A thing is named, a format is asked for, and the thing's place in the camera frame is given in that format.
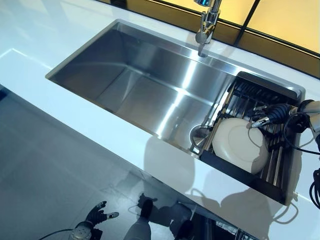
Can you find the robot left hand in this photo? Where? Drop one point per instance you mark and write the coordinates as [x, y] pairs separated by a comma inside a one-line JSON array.
[[96, 216]]

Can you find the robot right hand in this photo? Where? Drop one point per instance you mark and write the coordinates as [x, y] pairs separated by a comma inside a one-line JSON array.
[[278, 112]]

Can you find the cream round ceramic plate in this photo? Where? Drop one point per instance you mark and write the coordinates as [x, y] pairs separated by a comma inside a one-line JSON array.
[[237, 147]]

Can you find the black dish drying rack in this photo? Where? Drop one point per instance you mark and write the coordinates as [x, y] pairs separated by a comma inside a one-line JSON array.
[[275, 160]]

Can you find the steel sink drain strainer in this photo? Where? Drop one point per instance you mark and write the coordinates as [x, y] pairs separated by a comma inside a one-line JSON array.
[[198, 137]]

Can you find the chrome gooseneck kitchen faucet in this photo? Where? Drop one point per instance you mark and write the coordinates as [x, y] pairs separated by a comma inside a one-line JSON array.
[[208, 22]]

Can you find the stainless steel sink basin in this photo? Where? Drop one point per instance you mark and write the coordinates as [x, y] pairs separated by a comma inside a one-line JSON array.
[[130, 87]]

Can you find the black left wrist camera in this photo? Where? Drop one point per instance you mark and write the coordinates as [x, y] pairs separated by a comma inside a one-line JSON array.
[[98, 232]]

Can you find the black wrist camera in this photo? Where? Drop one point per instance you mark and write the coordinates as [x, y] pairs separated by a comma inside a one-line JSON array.
[[98, 232], [300, 123]]

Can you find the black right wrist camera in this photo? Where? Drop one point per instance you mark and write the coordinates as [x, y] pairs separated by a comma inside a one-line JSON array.
[[300, 123]]

